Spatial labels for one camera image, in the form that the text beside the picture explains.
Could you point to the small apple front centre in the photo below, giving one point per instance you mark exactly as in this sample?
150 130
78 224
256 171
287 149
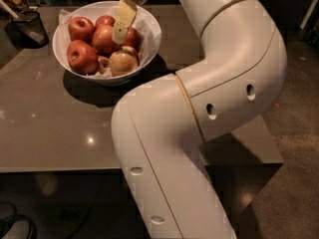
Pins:
104 65

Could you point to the red apple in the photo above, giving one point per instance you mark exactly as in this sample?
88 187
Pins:
82 58
81 28
103 42
132 39
105 20

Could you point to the red apple back left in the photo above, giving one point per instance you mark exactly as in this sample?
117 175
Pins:
81 28

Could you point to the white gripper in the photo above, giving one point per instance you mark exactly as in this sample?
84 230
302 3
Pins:
127 12

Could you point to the white ceramic bowl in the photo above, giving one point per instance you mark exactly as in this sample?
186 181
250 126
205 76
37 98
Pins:
149 50

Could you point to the red apple right centre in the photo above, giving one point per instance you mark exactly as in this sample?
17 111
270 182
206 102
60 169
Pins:
132 39

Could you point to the red apple front left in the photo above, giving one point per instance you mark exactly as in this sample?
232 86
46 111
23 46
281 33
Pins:
82 58

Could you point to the white tissue paper liner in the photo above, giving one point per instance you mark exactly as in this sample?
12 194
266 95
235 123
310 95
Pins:
146 30

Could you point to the red apple back centre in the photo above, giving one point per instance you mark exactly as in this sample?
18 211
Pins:
105 20

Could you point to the yellow green apple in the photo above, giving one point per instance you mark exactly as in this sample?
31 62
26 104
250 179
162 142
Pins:
123 61

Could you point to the black mesh pen cup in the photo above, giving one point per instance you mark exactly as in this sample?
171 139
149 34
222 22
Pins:
31 29

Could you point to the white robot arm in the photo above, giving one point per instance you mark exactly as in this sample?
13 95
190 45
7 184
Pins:
158 127

